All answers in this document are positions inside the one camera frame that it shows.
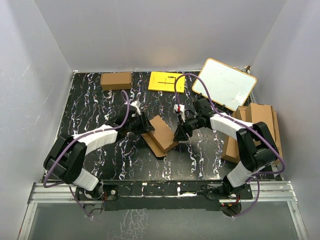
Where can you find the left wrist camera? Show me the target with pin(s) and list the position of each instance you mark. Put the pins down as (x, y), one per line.
(134, 109)

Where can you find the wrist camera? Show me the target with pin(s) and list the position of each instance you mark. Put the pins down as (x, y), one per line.
(134, 109)
(179, 109)

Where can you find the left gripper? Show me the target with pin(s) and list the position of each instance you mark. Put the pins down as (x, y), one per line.
(146, 127)

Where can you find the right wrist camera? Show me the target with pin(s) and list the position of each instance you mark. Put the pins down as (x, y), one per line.
(179, 109)

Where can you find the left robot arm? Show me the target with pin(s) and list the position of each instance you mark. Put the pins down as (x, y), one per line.
(66, 158)

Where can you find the yellow book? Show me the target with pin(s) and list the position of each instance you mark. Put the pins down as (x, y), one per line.
(162, 81)

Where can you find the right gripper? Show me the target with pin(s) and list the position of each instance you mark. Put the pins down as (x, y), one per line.
(181, 133)

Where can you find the stack of flat cardboard boxes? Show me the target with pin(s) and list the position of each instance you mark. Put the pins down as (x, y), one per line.
(253, 113)

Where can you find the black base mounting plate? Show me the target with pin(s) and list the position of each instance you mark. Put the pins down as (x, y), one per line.
(164, 194)

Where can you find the aluminium frame rail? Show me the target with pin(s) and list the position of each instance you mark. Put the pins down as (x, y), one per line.
(270, 191)

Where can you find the folded brown cardboard box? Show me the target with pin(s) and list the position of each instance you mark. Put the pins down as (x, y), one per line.
(116, 81)

